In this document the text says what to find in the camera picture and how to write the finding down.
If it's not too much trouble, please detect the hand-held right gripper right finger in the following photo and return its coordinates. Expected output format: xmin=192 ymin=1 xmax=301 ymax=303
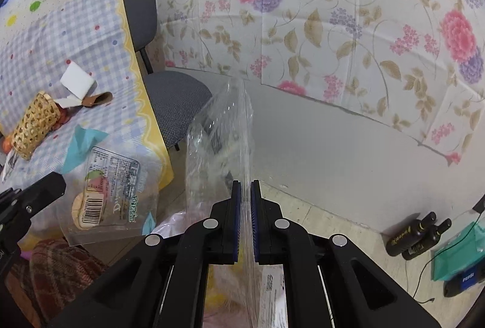
xmin=251 ymin=180 xmax=442 ymax=328

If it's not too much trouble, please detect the black bottle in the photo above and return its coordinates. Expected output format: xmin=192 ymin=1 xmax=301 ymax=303
xmin=386 ymin=212 xmax=437 ymax=256
xmin=402 ymin=218 xmax=452 ymax=261

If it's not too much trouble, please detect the white foam block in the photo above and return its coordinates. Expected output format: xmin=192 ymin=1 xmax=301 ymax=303
xmin=61 ymin=62 xmax=95 ymax=98

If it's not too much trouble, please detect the teal paper scrap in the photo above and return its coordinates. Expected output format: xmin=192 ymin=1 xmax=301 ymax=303
xmin=62 ymin=124 xmax=109 ymax=174

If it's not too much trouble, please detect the clear plastic bag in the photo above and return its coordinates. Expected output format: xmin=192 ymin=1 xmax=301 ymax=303
xmin=186 ymin=78 xmax=255 ymax=328

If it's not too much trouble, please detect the teal box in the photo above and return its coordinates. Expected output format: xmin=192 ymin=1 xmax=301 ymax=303
xmin=432 ymin=222 xmax=485 ymax=281

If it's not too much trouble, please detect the blue checked tablecloth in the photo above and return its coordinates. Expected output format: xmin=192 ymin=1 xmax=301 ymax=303
xmin=0 ymin=0 xmax=175 ymax=249

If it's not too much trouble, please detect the grey office chair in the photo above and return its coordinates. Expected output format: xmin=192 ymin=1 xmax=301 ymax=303
xmin=120 ymin=0 xmax=213 ymax=151

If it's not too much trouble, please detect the person's plaid trouser leg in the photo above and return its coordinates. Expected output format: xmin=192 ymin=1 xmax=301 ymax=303
xmin=11 ymin=239 xmax=109 ymax=328

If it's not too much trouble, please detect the white torn cardboard piece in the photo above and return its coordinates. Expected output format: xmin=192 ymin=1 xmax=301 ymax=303
xmin=54 ymin=95 xmax=83 ymax=109

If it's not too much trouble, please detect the black cable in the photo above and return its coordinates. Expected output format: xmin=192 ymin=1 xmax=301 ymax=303
xmin=407 ymin=199 xmax=485 ymax=304

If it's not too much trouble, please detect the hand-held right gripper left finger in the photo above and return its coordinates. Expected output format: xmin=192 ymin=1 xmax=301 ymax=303
xmin=49 ymin=180 xmax=243 ymax=328

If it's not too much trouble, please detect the floral wall cloth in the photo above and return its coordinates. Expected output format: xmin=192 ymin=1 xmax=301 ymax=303
xmin=125 ymin=0 xmax=485 ymax=166

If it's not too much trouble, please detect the clear printed snack wrapper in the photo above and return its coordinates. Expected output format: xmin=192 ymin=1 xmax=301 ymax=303
xmin=61 ymin=146 xmax=160 ymax=247

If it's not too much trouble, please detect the dark blue bottle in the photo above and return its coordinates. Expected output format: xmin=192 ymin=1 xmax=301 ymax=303
xmin=443 ymin=263 xmax=485 ymax=299

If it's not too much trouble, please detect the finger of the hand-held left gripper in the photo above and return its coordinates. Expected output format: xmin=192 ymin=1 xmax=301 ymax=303
xmin=0 ymin=172 xmax=67 ymax=238

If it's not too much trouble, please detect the woven bamboo basket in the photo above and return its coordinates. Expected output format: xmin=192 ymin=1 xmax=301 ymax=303
xmin=8 ymin=92 xmax=61 ymax=161

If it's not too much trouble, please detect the pink white plastic bag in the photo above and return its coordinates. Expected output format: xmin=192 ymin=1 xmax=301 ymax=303
xmin=152 ymin=212 xmax=289 ymax=328

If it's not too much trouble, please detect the brown leather sheath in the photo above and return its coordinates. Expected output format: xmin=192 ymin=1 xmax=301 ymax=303
xmin=81 ymin=92 xmax=113 ymax=108

